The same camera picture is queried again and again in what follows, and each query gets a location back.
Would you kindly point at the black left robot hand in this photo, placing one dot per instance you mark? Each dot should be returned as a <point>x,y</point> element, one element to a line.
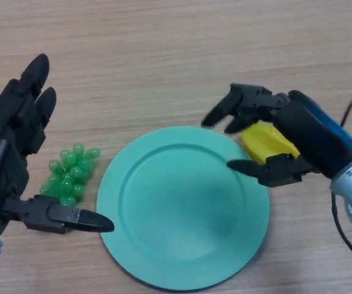
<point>4,171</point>

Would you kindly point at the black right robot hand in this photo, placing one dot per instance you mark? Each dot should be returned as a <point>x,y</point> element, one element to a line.
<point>314,134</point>

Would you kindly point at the yellow starfruit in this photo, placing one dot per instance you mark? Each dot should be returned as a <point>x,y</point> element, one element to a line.
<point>265,142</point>

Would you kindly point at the green round plate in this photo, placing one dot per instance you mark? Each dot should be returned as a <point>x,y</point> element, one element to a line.
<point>179,214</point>

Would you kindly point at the green grape bunch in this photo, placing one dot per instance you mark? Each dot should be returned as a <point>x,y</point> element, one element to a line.
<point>68,180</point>

